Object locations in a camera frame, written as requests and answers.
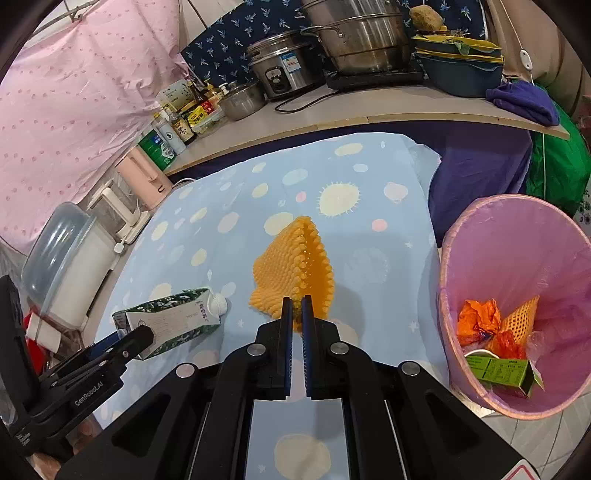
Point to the black induction cooker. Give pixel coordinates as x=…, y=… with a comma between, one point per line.
x=374, y=81

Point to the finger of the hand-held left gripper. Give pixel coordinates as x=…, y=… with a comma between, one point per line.
x=99, y=347
x=136, y=344

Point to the white plastic bottle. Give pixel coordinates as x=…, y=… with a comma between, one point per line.
x=168, y=134

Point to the green vegetable leaves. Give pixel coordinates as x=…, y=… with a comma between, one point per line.
x=458, y=44

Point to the green tin can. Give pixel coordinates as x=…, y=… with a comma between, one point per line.
x=157, y=150

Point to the beige curtain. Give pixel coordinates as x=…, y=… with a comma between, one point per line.
x=545, y=37

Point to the blue dotted blanket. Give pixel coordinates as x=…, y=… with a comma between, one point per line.
x=277, y=166

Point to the dark sauce bottle white label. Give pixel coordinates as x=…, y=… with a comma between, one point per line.
x=183, y=129

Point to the small steel pot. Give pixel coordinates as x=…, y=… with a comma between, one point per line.
x=242, y=104

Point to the yellow basin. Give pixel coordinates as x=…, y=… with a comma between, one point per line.
x=461, y=57
x=434, y=42

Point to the pink electric kettle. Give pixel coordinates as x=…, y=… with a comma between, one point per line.
x=143, y=180

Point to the white green paper box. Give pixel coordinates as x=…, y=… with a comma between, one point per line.
x=178, y=94

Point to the white blender jug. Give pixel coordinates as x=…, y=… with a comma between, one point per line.
x=124, y=221

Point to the green plastic bag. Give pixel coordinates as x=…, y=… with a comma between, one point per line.
x=563, y=161

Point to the blue basin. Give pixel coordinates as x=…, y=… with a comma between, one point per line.
x=461, y=78

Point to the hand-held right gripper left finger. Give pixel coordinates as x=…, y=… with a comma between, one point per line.
x=288, y=350

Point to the orange foam fruit net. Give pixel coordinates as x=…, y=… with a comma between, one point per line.
x=295, y=258
x=524, y=318

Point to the pink dotted cloth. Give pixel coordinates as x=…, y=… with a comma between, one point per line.
x=83, y=92

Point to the brown potato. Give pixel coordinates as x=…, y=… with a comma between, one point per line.
x=427, y=18

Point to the orange snack wrapper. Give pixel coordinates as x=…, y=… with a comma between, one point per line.
x=478, y=318

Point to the green patterned milk carton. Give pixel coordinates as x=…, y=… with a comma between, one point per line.
x=175, y=314

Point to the red wrapper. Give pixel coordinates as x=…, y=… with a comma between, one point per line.
x=508, y=344

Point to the clear container yellow packet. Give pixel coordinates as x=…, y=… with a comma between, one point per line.
x=205, y=121

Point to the steel steamer pot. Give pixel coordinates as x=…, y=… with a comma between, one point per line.
x=360, y=41

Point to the purple towel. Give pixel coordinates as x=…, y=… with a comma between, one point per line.
x=521, y=104

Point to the pink trash bin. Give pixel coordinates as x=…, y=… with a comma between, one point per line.
x=508, y=240

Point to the purple table cloth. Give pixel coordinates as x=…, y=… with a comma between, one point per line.
x=480, y=161

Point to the white appliance with clear lid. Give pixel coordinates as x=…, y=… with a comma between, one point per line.
x=69, y=258

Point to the steel rice cooker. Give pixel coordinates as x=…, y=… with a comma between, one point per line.
x=286, y=69

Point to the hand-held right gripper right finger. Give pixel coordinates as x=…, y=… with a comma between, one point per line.
x=308, y=350

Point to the blue floral cloth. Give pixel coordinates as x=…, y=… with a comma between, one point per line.
x=221, y=46

